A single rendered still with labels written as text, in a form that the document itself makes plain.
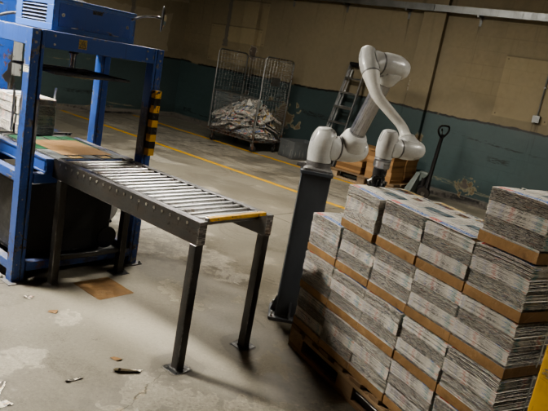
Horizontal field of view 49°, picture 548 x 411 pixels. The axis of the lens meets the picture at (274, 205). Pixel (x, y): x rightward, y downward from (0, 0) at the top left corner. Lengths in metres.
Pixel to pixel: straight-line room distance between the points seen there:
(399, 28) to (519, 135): 2.74
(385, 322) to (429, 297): 0.31
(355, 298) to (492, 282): 0.88
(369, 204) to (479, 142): 7.06
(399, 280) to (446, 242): 0.35
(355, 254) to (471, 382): 0.92
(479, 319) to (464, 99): 7.79
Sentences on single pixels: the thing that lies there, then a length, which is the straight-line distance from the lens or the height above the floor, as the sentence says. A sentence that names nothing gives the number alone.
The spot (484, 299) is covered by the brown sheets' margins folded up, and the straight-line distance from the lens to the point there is 2.54.
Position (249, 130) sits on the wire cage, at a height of 0.38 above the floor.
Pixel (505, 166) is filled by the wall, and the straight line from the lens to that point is 9.88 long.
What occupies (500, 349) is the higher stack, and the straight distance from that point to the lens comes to 2.52.
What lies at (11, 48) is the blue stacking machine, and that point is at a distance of 6.34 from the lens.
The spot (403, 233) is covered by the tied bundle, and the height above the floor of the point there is 0.95.
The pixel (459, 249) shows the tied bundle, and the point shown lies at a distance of 2.63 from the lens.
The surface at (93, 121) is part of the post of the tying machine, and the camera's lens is 4.83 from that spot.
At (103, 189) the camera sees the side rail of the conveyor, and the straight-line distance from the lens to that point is 3.54.
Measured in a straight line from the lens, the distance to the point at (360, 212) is 3.11.
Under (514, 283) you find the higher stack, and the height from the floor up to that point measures 0.97.
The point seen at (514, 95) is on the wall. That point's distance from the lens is 9.90.
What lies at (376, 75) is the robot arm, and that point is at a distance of 3.48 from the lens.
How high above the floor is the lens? 1.59
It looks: 13 degrees down
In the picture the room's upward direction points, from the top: 11 degrees clockwise
